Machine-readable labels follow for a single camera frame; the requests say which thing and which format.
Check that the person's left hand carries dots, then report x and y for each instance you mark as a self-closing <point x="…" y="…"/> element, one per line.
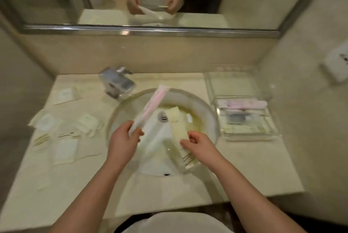
<point x="122" y="145"/>

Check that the person's right hand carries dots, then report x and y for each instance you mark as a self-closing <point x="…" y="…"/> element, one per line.
<point x="204" y="149"/>

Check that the long cream comb packet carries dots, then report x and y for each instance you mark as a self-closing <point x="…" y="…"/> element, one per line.
<point x="176" y="124"/>

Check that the clear packet with dark item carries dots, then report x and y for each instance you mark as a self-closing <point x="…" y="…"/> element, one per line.
<point x="239" y="118"/>

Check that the pink toothbrush packet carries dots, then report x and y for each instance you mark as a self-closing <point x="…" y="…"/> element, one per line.
<point x="152" y="105"/>
<point x="242" y="104"/>

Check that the group of cream amenity packets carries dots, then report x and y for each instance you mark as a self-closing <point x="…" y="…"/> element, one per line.
<point x="66" y="151"/>

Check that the person's left forearm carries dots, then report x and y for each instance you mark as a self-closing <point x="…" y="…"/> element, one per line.
<point x="87" y="200"/>

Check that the person's right forearm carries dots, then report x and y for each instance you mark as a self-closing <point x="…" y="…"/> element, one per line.
<point x="252" y="203"/>

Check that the white oval sink basin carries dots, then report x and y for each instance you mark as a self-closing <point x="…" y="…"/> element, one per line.
<point x="157" y="159"/>

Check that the metal sink drain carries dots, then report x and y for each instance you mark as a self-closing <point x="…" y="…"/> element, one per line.
<point x="163" y="117"/>

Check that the chrome faucet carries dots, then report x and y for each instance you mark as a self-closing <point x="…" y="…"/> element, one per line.
<point x="117" y="81"/>

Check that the white wall socket panel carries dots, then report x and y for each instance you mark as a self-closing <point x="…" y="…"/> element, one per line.
<point x="337" y="62"/>

